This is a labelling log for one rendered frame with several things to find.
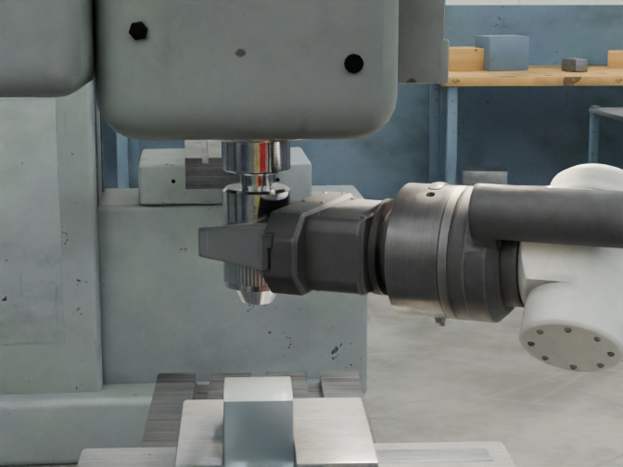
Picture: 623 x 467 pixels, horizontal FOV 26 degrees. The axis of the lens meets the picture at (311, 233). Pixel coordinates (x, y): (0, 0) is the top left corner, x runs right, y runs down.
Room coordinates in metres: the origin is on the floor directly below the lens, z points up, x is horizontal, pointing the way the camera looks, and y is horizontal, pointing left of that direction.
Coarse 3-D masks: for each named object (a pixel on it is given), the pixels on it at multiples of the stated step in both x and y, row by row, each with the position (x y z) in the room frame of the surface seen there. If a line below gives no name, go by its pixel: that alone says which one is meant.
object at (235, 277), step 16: (224, 208) 0.91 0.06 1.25; (240, 208) 0.90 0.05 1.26; (256, 208) 0.90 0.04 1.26; (272, 208) 0.90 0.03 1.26; (224, 224) 0.91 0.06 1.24; (224, 272) 0.92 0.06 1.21; (240, 272) 0.90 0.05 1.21; (256, 272) 0.90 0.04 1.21; (240, 288) 0.90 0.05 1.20; (256, 288) 0.90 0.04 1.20
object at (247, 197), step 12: (228, 192) 0.91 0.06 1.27; (240, 192) 0.90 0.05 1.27; (252, 192) 0.90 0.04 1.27; (264, 192) 0.90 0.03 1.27; (276, 192) 0.91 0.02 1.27; (288, 192) 0.92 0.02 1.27; (240, 204) 0.90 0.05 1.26; (252, 204) 0.90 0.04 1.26; (264, 204) 0.90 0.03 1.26; (276, 204) 0.91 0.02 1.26
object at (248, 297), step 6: (240, 294) 0.91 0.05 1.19; (246, 294) 0.91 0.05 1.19; (252, 294) 0.91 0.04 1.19; (258, 294) 0.91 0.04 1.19; (264, 294) 0.91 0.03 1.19; (270, 294) 0.91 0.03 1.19; (246, 300) 0.91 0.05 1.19; (252, 300) 0.91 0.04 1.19; (258, 300) 0.91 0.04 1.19; (264, 300) 0.91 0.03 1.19; (270, 300) 0.92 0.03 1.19
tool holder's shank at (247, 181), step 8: (240, 176) 0.92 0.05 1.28; (248, 176) 0.91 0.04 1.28; (256, 176) 0.91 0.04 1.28; (264, 176) 0.91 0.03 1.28; (272, 176) 0.92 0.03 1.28; (240, 184) 0.92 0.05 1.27; (248, 184) 0.91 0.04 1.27; (256, 184) 0.91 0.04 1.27; (264, 184) 0.91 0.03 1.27; (272, 184) 0.92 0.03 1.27
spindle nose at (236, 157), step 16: (224, 144) 0.91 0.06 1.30; (240, 144) 0.90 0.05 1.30; (256, 144) 0.90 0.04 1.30; (272, 144) 0.90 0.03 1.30; (288, 144) 0.92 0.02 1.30; (224, 160) 0.91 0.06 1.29; (240, 160) 0.90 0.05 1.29; (256, 160) 0.90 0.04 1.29; (272, 160) 0.90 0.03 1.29; (288, 160) 0.92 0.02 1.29
